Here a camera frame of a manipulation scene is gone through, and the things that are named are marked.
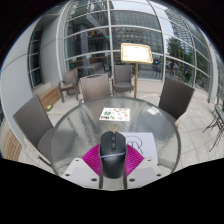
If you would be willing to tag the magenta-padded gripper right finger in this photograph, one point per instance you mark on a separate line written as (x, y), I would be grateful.
(135, 160)

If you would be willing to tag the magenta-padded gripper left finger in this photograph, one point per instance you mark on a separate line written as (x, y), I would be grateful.
(91, 160)

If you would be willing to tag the black computer mouse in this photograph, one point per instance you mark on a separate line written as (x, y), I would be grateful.
(113, 153)

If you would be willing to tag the white printed mouse pad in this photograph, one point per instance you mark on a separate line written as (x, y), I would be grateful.
(146, 143)

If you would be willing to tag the colourful picture menu card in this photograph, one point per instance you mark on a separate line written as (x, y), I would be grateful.
(114, 114)

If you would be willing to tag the small white table sticker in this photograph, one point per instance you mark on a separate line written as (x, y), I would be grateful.
(153, 110)

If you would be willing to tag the dark metal folding table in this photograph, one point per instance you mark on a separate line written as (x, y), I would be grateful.
(218, 115)

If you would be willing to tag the gold lit menu stand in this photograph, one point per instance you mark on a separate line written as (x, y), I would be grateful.
(136, 53)

